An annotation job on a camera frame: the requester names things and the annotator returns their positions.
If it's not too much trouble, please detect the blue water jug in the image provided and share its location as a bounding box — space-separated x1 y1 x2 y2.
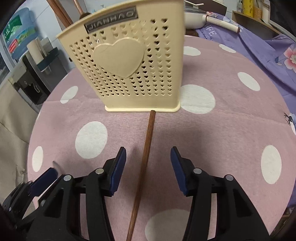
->
3 8 38 60

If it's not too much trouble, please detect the water dispenser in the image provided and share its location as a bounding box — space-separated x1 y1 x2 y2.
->
9 38 67 112

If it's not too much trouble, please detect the beige perforated utensil holder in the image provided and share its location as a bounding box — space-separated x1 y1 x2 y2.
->
58 1 185 113

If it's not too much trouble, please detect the beige cloth cover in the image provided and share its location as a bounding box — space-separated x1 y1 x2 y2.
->
0 80 39 203

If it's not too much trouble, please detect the brown wooden chopstick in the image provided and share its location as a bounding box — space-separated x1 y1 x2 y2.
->
73 0 90 19
47 0 73 28

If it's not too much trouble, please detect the white pan with lid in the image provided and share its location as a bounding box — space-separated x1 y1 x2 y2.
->
184 7 242 33

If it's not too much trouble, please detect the pink polka dot tablecloth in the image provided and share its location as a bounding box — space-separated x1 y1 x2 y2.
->
28 37 295 240

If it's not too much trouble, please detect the purple floral cloth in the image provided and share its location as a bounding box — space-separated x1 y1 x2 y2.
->
196 11 296 107

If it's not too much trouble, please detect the yellow wrap roll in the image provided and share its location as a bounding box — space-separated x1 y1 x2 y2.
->
242 0 254 18

